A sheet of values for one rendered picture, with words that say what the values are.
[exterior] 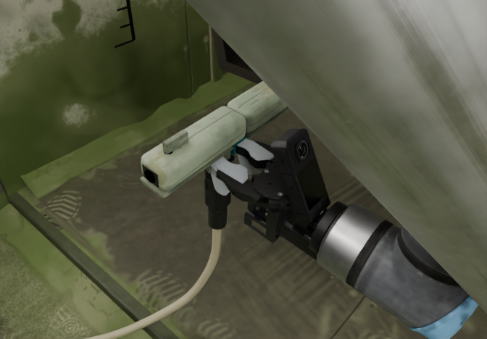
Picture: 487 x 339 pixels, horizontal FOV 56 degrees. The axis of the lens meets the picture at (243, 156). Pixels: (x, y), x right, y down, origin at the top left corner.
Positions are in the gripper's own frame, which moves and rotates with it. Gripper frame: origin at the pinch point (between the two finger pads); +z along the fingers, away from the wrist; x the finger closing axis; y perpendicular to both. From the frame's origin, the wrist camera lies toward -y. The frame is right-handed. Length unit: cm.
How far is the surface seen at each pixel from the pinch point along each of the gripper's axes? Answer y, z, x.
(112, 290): 49, 20, -11
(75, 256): 51, 34, -11
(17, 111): 33, 69, 1
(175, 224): 51, 23, 12
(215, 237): 19.0, -1.8, -1.6
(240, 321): 46.4, -6.9, 1.0
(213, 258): 24.6, -1.8, -2.0
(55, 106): 37, 69, 11
